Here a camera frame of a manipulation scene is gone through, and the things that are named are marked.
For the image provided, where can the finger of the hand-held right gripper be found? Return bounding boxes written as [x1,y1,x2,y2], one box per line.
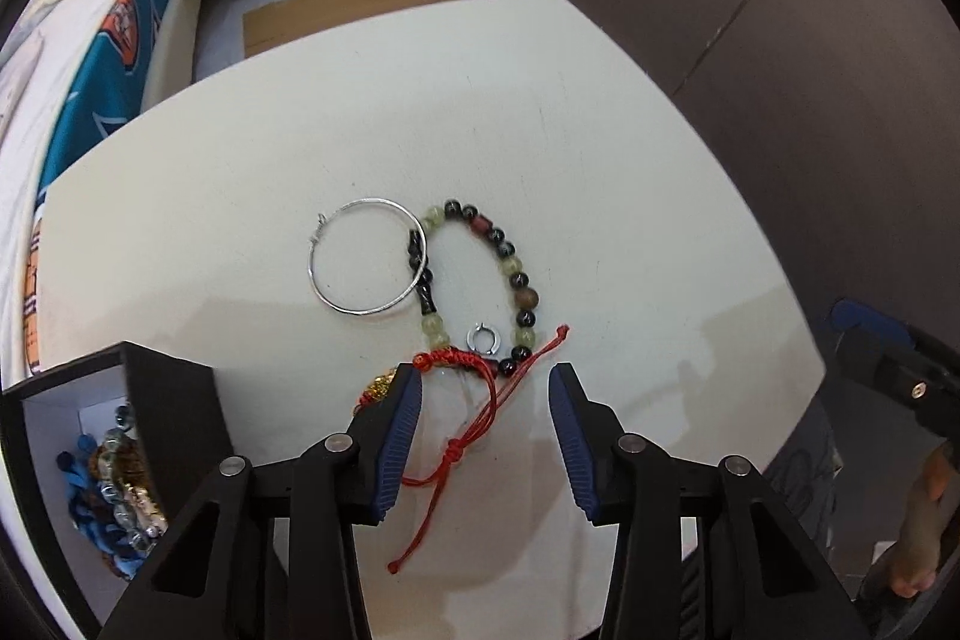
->
[829,299,960,442]

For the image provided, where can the large silver hoop bangle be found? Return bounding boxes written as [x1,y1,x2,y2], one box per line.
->
[307,197,430,316]

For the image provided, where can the bed with teal patterned sheet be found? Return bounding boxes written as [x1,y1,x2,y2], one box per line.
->
[0,0,245,378]

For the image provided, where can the blue braided bracelet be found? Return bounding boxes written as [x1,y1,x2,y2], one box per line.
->
[56,434,143,577]

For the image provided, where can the red cord bracelet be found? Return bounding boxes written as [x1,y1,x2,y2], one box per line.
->
[352,325,571,573]

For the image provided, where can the flattened cardboard sheets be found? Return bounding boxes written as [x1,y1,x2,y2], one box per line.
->
[241,0,462,60]

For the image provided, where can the dark and green beaded bracelet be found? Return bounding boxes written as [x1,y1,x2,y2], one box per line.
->
[405,199,542,380]

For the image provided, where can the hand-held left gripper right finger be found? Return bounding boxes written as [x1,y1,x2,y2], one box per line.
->
[547,364,875,640]

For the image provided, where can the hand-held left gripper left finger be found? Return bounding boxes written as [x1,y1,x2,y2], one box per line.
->
[97,364,425,640]

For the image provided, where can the pile of mixed jewelry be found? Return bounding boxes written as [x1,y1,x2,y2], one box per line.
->
[56,404,170,577]

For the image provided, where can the person's right hand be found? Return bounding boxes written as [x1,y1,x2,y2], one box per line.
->
[889,437,957,600]

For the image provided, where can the black gift box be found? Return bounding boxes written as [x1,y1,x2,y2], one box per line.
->
[0,341,226,618]

